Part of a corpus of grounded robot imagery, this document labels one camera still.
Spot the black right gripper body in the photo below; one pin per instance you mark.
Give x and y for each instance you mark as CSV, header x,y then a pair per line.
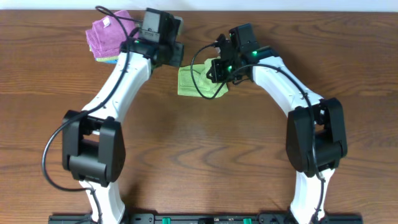
x,y
225,71

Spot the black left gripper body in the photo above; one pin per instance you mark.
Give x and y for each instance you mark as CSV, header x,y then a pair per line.
x,y
170,55

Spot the green microfiber cloth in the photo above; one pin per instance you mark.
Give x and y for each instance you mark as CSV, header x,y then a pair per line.
x,y
186,87

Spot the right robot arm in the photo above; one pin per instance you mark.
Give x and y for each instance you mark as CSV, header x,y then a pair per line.
x,y
316,136

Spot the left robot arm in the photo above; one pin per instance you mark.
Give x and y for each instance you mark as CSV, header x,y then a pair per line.
x,y
93,147

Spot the blue folded cloth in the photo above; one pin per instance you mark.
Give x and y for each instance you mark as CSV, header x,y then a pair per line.
x,y
111,61

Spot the light green folded cloth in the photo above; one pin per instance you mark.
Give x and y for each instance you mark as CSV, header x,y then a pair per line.
x,y
104,56

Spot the purple folded cloth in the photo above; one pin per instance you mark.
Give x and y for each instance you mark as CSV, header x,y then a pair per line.
x,y
105,34

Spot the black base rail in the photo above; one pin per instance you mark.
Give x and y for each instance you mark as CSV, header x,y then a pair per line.
x,y
262,218

